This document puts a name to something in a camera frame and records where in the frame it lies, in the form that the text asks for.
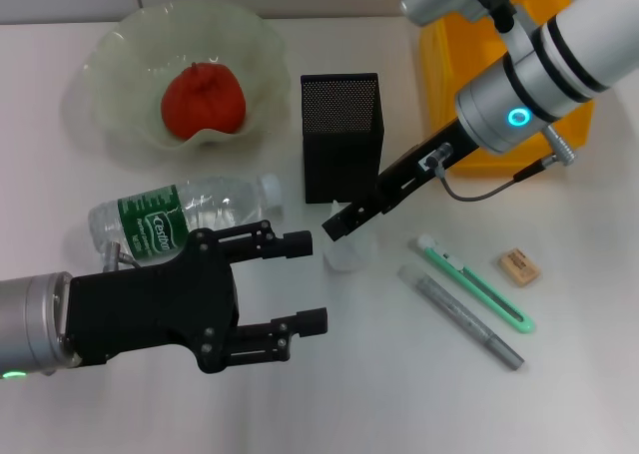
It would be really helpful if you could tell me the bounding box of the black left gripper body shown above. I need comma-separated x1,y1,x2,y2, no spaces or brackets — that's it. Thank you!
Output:
67,227,241,374

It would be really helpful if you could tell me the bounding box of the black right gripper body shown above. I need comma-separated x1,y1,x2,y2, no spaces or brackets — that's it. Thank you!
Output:
371,117,483,216

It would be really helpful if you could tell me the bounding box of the white paper ball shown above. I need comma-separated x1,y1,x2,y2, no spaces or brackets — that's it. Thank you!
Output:
322,199,376,274

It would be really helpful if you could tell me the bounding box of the clear green-label water bottle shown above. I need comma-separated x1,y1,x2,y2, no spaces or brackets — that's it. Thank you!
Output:
87,173,285,271

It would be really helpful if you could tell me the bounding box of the mint green utility knife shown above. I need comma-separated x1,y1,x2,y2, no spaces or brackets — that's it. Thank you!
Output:
412,233,538,335

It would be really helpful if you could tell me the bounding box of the red-orange orange fruit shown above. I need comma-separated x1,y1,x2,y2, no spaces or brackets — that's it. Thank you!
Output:
160,61,247,141

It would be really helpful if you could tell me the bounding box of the black mesh pen holder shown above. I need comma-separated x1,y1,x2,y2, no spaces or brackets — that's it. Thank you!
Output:
300,72,385,205

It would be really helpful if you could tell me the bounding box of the tan eraser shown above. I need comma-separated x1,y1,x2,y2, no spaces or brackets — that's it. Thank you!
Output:
497,246,543,289

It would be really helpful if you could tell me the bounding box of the grey marker pen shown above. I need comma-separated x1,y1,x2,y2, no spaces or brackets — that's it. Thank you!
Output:
397,262,526,373

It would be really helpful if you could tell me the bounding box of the pale green glass fruit plate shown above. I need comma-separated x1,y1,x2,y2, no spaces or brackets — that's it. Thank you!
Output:
82,0,294,154

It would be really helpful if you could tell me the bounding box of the yellow plastic bin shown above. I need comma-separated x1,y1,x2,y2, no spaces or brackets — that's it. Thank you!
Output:
417,0,598,179

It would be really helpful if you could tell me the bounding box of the right gripper grey cable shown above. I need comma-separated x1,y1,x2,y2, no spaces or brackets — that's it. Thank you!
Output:
422,127,580,204

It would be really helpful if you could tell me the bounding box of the gripper grey cable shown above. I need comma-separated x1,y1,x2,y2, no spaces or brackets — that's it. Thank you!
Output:
422,127,580,204
102,242,144,271

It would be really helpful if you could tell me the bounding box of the left gripper grey cable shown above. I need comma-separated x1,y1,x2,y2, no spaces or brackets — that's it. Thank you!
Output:
102,242,144,271

